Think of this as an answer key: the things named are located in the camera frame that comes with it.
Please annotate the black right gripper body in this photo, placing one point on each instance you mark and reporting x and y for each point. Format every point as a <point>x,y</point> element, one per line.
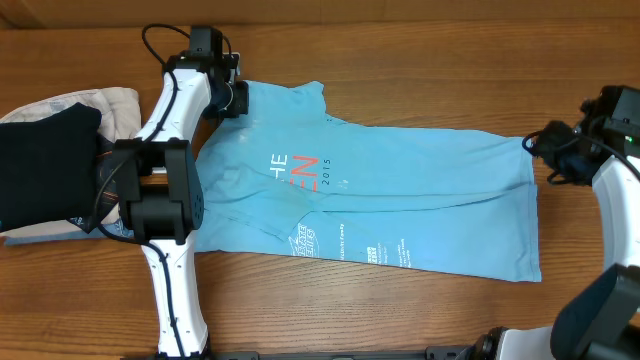
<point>570,163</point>

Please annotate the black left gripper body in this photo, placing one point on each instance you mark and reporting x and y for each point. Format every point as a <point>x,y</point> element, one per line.
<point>233,98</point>

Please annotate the light blue printed t-shirt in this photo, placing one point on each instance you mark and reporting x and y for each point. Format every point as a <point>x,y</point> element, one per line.
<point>287,178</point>

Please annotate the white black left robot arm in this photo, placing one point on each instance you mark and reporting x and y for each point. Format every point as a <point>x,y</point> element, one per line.
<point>160,194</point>

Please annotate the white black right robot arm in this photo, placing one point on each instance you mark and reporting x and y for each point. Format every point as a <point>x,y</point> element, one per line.
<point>595,324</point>

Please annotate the beige folded garment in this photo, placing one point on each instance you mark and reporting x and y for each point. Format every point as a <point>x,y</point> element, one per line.
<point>119,108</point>

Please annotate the dark printed folded garment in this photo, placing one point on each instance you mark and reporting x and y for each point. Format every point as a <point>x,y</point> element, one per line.
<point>108,200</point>

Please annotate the blue folded garment bottom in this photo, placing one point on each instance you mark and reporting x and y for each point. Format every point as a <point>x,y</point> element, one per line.
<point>48,232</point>

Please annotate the black folded garment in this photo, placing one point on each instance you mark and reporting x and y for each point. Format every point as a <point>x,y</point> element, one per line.
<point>48,167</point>

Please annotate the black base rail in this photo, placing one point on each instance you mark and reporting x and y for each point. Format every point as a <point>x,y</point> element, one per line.
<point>430,353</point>

